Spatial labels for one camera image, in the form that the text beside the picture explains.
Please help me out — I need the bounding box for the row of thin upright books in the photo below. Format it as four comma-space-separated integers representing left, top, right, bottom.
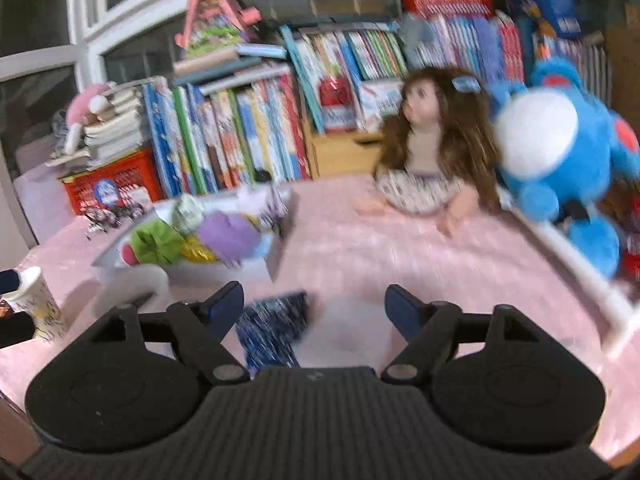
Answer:
279, 11, 537, 133

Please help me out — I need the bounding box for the white and purple cloth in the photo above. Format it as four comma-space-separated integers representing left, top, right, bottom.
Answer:
236, 186, 292, 222

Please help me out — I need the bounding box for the blue patterned cloth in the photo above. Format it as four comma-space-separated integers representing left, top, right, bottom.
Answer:
234, 290, 312, 372

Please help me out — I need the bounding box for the black binder clip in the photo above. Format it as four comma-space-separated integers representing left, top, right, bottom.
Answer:
259, 202, 290, 237

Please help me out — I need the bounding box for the stack of books under toy house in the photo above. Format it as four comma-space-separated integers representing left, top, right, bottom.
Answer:
171, 42, 292, 95

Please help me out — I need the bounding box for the stack of flat paperback books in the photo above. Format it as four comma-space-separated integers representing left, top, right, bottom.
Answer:
46, 84, 152, 172

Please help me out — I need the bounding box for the wooden drawer box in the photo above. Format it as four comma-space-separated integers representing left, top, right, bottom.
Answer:
302, 120, 389, 179

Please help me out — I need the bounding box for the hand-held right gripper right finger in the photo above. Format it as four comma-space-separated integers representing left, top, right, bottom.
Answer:
381, 284, 551, 385

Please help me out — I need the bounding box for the white shallow tray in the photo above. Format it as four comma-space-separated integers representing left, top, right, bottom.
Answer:
90, 184, 297, 287

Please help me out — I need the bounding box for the red beer can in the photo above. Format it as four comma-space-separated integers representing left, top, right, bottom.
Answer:
318, 74, 358, 134

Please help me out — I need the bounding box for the brown-haired doll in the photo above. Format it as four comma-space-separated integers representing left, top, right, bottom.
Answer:
353, 66, 504, 239

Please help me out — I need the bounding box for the pink triangular toy house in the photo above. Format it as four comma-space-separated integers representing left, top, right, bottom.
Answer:
174, 0, 264, 62

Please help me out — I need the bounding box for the pink plush toy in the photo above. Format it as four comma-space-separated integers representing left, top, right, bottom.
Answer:
64, 82, 119, 149

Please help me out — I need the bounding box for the green floral cloth hat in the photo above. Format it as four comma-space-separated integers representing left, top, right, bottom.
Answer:
171, 194, 205, 235

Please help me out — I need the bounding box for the white label printer box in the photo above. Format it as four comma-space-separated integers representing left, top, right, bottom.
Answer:
357, 78, 407, 131

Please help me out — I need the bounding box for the blue and white plush toy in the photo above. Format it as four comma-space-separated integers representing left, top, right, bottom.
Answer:
486, 56, 640, 282

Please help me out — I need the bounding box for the row of upright picture books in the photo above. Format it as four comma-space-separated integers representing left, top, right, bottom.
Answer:
141, 72, 314, 199

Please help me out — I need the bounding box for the white paper cup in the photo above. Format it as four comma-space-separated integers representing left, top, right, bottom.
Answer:
4, 265, 69, 344

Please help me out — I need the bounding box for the red plastic basket with sticker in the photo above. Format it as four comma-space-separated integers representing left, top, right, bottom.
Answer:
59, 148, 164, 216

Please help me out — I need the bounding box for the gold sequin pouch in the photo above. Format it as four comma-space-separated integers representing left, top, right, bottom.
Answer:
181, 241, 220, 264

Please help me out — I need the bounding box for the pink tablecloth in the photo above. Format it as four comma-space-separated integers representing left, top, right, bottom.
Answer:
0, 174, 640, 463

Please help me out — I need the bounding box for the green cloth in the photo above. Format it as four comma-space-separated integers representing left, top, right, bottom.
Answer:
130, 224, 187, 266

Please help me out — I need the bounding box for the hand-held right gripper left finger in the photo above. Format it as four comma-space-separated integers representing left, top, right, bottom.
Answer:
75, 281, 251, 386

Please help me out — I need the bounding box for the miniature black bicycle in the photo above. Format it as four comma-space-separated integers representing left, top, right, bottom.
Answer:
81, 201, 147, 239

